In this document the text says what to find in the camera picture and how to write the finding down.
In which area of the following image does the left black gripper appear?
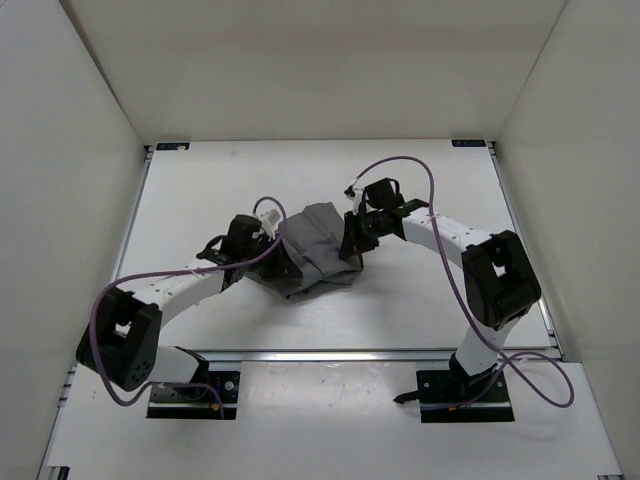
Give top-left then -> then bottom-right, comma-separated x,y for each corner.
245,232 -> 303,281

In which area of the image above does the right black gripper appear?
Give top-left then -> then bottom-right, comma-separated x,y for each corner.
338,211 -> 385,259

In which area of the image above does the grey pleated skirt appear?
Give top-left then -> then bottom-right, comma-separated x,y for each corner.
277,202 -> 363,299

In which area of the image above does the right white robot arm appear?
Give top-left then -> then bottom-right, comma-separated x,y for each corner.
339,178 -> 541,401

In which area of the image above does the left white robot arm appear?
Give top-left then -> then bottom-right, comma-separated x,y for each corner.
76,210 -> 302,398

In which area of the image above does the left blue corner label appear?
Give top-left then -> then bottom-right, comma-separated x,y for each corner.
155,142 -> 190,151

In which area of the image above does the blue corner label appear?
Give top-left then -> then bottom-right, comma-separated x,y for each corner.
155,142 -> 190,151
451,139 -> 486,148

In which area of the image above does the right blue corner label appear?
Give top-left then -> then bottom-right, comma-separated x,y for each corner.
451,139 -> 486,148

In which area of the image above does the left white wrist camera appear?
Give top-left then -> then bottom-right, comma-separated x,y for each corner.
257,209 -> 282,240

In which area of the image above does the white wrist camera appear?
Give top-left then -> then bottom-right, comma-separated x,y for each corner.
257,209 -> 282,240
344,184 -> 367,215

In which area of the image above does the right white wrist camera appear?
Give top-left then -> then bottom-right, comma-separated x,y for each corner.
344,184 -> 367,215

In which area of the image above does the aluminium table rail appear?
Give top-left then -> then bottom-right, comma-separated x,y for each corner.
174,346 -> 566,365

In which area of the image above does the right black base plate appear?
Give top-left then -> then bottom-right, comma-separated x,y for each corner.
416,370 -> 515,424

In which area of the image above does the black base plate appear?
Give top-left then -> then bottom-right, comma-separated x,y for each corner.
416,370 -> 515,424
146,362 -> 241,421

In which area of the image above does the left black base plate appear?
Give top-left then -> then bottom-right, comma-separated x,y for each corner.
146,362 -> 241,421

